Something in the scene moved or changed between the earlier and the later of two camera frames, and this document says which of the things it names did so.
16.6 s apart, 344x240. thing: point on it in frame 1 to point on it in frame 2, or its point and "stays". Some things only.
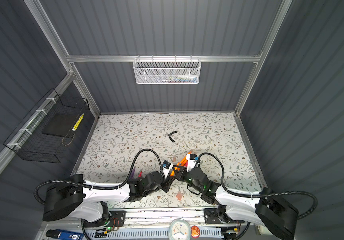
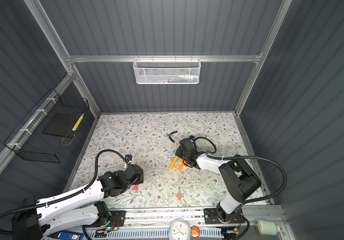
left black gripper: x=168 y=183 to x=141 y=180
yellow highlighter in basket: x=76 y=126 stays
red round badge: x=195 y=231 stays
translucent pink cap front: x=179 y=195 stays
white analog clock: x=179 y=229 stays
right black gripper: x=180 y=174 to x=178 y=153
